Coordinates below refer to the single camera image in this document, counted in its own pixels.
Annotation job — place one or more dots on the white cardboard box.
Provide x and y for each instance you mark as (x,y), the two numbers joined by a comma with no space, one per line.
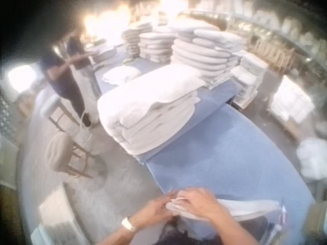
(60,217)

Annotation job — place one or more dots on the wooden chair with white cushion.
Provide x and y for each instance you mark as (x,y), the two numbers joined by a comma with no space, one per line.
(55,107)

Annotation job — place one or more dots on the wooden chair with beige cushion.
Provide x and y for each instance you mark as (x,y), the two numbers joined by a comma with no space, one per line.
(61,153)

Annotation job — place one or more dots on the person's left hand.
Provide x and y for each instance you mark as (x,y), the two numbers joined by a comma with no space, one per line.
(153,211)

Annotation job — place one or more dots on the clear plastic bag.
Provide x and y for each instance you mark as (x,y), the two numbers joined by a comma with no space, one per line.
(279,224)

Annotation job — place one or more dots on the heap of white stuffing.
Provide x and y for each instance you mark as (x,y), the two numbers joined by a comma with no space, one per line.
(313,158)

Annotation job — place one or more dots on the tall stack of round cushions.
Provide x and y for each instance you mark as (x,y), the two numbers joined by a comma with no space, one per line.
(207,56)

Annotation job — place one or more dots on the white cushion cover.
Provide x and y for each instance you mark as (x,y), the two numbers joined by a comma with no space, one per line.
(245,208)

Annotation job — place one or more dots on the single white cushion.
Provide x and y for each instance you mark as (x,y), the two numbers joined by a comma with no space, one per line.
(120,75)

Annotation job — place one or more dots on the long shelf of white cushions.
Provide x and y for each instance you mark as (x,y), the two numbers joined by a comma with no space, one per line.
(278,23)

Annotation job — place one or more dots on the stack of wide white cushions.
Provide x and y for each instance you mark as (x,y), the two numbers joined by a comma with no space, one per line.
(145,112)

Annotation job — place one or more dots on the person's left fingers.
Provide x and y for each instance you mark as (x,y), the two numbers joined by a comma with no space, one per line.
(166,204)

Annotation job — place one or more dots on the person's right hand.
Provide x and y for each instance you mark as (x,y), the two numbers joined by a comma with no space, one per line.
(204,204)

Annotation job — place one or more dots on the row of wooden chairs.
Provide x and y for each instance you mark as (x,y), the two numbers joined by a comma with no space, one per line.
(273,54)

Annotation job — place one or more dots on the stack of white seat pads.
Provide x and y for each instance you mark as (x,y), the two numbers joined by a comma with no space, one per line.
(134,38)
(154,47)

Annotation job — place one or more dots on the white wrist watch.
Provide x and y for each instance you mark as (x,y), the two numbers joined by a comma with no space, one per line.
(128,224)

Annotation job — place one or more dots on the stack of folded white covers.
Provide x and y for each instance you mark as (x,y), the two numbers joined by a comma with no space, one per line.
(247,76)

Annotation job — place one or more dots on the blue table cover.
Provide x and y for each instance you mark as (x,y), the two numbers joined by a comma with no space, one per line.
(230,158)

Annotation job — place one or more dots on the person's right fingers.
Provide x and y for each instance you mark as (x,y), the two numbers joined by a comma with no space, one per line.
(187,200)

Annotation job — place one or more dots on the pallet of white cushions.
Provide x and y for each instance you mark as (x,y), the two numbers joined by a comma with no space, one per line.
(291,102)

